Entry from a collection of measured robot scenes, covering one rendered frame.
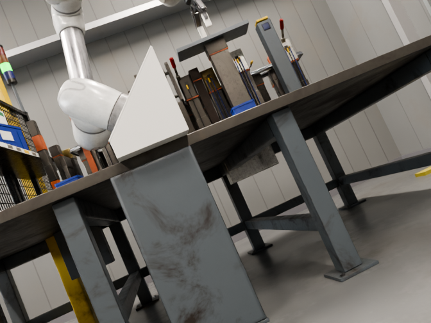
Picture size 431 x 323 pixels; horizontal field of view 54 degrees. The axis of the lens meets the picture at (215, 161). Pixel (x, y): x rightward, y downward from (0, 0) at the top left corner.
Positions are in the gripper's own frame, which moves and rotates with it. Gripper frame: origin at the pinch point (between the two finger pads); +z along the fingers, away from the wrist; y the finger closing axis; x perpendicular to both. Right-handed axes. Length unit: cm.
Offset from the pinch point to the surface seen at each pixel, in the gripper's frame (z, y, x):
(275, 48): 22.0, 6.7, 25.7
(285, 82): 39.0, 6.2, 22.9
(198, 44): 6.5, 3.7, -7.7
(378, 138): 87, -211, 197
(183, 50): 6.5, 3.3, -15.6
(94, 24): -119, -194, -30
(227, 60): 18.3, 3.0, 2.3
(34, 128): 6, -32, -94
